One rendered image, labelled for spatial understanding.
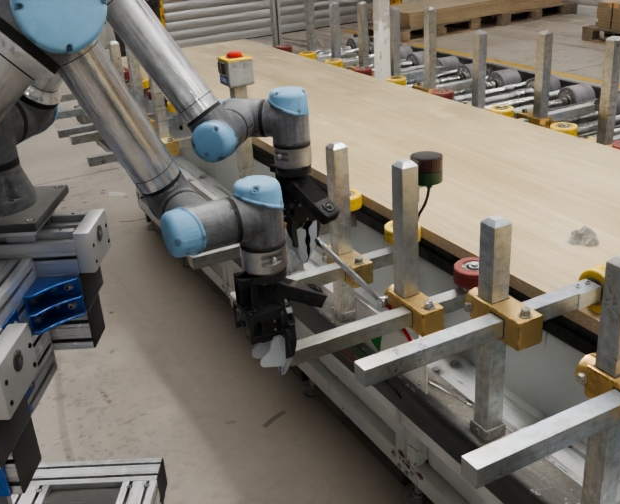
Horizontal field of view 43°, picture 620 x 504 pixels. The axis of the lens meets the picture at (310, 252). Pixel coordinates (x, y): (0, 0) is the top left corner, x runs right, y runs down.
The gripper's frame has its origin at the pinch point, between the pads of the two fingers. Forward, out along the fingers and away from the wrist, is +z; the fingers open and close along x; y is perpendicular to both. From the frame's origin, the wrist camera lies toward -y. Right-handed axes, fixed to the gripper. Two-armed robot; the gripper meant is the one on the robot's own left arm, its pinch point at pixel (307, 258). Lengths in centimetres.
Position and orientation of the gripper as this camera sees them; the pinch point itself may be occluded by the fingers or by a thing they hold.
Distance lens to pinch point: 163.7
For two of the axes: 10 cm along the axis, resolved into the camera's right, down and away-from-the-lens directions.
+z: 0.6, 9.1, 4.2
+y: -7.4, -2.4, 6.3
